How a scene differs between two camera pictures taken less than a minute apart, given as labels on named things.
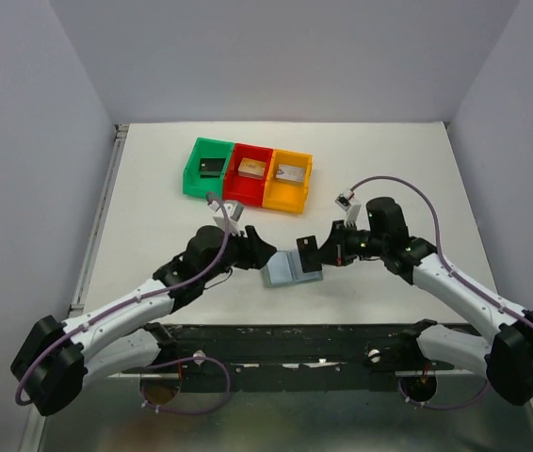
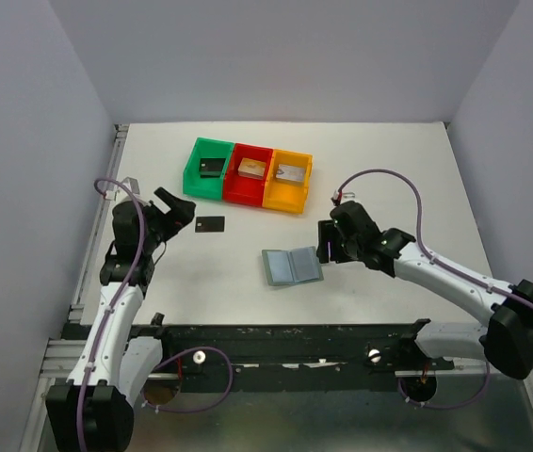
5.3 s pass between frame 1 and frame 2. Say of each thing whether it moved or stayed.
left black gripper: moved
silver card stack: stayed
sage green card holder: stayed
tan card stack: stayed
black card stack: stayed
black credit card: moved
